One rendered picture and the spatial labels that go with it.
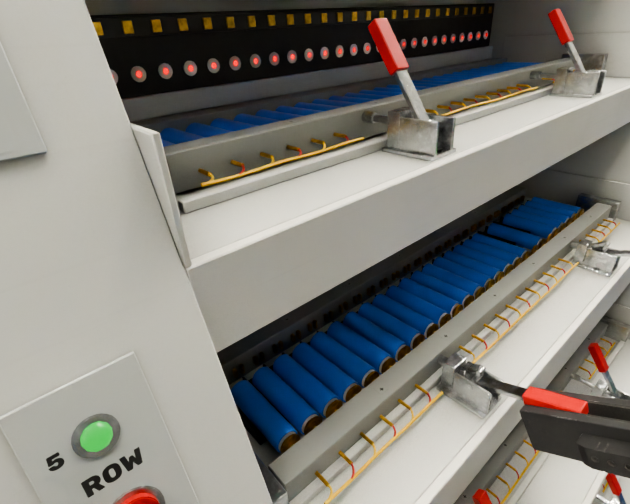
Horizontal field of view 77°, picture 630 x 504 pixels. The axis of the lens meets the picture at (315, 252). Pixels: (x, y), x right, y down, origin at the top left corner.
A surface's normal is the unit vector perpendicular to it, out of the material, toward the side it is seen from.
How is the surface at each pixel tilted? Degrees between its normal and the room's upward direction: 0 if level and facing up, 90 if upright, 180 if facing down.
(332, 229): 109
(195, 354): 90
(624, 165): 90
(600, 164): 90
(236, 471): 90
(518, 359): 19
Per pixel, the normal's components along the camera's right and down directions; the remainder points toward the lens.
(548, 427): -0.75, 0.36
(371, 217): 0.65, 0.33
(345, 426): -0.06, -0.87
